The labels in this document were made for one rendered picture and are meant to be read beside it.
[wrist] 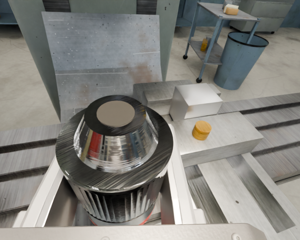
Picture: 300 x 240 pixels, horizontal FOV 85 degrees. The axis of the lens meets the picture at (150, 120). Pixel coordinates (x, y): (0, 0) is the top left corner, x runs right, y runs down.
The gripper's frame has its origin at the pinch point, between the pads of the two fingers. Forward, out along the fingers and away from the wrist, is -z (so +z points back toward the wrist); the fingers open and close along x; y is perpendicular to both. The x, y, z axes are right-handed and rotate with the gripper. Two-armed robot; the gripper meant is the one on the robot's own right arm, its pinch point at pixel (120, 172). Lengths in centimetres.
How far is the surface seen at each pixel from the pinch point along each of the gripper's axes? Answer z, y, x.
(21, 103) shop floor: -137, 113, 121
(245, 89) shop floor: -187, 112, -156
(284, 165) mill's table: -12.0, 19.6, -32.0
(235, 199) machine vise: -2.9, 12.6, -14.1
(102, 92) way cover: -37.4, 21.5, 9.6
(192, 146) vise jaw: -8.3, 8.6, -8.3
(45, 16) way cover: -45, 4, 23
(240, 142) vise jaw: -9.2, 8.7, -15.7
